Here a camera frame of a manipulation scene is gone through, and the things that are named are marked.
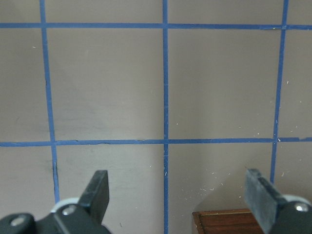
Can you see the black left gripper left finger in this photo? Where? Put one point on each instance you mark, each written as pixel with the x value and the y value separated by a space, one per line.
pixel 84 214

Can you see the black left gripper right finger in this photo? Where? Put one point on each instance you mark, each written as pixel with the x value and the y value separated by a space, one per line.
pixel 276 213

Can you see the dark brown wooden cabinet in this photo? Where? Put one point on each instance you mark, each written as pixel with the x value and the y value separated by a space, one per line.
pixel 239 221

